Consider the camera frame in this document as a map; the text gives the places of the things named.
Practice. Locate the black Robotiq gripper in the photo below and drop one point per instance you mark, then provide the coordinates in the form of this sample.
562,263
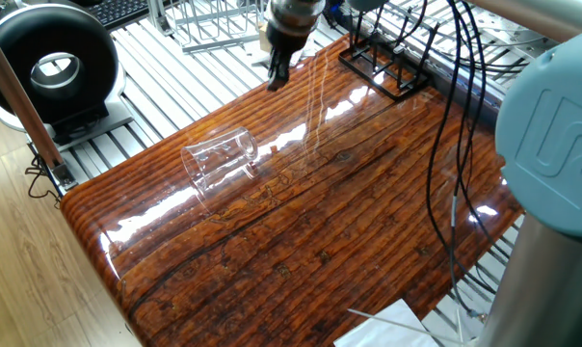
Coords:
288,38

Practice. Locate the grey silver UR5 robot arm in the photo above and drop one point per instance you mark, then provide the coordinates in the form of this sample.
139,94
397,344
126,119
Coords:
551,168

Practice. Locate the black metal cup rack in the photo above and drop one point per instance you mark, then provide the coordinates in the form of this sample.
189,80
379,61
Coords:
382,79

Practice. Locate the crumpled paper and box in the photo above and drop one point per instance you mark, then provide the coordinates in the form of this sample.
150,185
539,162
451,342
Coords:
303,50

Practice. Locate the glossy wood-grain table mat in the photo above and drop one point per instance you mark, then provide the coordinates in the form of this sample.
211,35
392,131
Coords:
296,231

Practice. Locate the black keyboard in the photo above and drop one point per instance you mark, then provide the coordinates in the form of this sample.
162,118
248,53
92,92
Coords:
117,12

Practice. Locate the aluminium plate with holes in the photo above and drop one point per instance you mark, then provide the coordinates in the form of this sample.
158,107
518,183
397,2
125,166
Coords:
512,29

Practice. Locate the white paper sheet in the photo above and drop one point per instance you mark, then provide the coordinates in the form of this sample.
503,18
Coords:
382,328

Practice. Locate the grey aluminium side rail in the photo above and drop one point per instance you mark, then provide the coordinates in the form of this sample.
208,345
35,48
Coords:
464,96

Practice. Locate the aluminium frame post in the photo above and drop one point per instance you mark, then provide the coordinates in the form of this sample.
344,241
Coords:
16,96

